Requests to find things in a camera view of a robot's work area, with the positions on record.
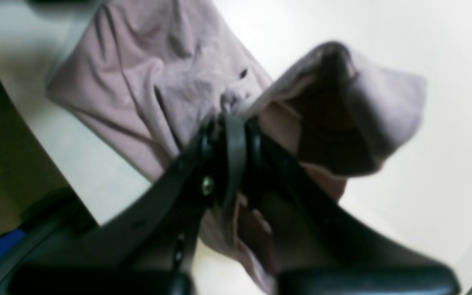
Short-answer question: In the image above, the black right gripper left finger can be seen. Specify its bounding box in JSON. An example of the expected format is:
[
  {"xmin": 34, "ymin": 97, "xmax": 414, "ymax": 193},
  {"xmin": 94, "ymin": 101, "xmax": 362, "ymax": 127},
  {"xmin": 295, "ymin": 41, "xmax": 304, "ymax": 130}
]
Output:
[{"xmin": 8, "ymin": 115, "xmax": 247, "ymax": 295}]

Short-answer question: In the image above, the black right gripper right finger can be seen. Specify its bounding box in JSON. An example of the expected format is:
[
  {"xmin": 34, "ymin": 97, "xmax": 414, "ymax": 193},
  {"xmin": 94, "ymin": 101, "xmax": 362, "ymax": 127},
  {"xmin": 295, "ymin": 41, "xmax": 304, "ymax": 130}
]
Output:
[{"xmin": 245, "ymin": 123, "xmax": 460, "ymax": 295}]

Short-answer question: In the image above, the mauve pink t-shirt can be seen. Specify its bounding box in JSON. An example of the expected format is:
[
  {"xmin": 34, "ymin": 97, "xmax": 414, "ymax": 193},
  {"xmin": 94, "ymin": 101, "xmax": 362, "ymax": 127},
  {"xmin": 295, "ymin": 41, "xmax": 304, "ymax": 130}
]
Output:
[{"xmin": 45, "ymin": 0, "xmax": 427, "ymax": 295}]

